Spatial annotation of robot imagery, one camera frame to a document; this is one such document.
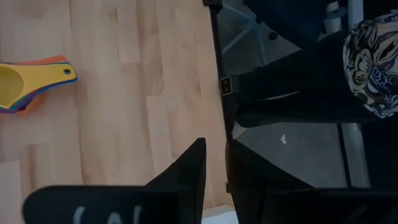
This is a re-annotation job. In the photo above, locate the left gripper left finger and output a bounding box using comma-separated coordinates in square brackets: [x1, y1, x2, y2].
[21, 138, 208, 224]

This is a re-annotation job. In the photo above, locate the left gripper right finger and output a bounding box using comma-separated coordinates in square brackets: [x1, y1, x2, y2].
[225, 139, 398, 224]

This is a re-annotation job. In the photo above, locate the yellow measuring cup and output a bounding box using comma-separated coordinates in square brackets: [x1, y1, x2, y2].
[0, 62, 78, 110]

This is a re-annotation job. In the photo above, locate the black and white patterned cloth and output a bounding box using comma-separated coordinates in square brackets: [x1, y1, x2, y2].
[234, 11, 398, 129]

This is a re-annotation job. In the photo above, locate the grey metal post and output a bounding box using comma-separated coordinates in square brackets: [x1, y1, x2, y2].
[337, 123, 371, 189]

